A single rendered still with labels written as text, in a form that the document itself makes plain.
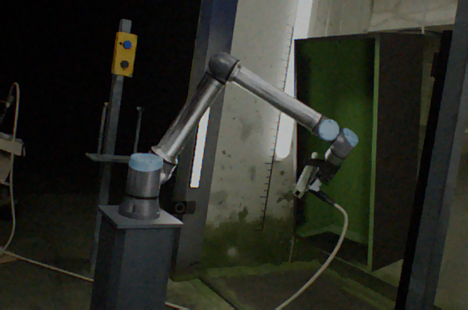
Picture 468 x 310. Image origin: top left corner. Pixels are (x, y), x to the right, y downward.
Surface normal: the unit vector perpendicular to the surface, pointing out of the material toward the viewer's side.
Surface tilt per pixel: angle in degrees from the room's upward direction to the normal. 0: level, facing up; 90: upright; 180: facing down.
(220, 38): 90
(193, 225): 90
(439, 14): 90
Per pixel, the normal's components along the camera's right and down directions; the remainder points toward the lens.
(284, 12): 0.53, 0.13
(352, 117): -0.83, 0.11
